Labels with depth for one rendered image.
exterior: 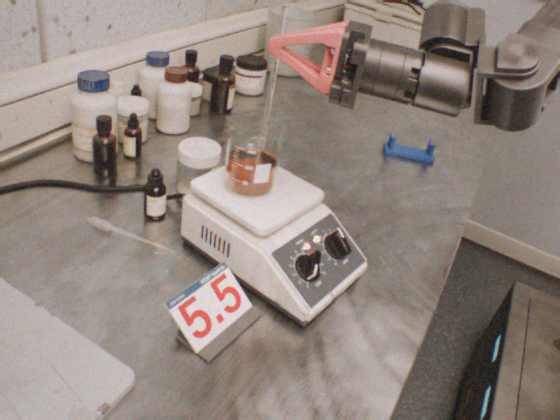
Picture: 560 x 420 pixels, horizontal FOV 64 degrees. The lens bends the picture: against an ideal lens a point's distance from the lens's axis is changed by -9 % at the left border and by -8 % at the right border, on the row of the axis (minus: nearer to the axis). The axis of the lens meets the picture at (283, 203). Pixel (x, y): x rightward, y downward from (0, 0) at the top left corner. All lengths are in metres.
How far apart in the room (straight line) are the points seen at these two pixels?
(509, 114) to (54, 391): 0.49
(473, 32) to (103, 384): 0.50
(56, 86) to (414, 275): 0.60
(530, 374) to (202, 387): 0.88
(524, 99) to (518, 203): 1.67
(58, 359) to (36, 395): 0.04
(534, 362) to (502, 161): 1.03
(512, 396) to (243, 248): 0.77
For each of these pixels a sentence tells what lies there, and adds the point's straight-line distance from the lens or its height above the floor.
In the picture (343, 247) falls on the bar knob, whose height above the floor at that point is 0.81.
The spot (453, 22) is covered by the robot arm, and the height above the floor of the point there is 1.07.
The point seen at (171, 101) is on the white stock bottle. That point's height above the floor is 0.81.
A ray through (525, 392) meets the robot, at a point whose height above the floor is 0.36.
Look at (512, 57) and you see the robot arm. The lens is 0.48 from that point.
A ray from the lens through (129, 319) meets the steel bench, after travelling 0.53.
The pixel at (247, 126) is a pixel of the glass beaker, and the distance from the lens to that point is 0.57.
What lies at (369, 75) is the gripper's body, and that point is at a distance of 0.48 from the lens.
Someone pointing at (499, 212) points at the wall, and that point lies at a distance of 2.17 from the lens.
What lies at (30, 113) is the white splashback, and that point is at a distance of 0.80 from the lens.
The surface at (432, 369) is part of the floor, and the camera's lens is 1.60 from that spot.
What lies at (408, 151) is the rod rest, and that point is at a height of 0.76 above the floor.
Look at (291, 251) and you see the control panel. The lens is 0.53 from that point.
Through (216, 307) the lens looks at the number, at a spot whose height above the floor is 0.77.
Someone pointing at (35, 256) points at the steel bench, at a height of 0.75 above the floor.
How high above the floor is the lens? 1.15
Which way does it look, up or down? 34 degrees down
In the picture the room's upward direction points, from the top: 12 degrees clockwise
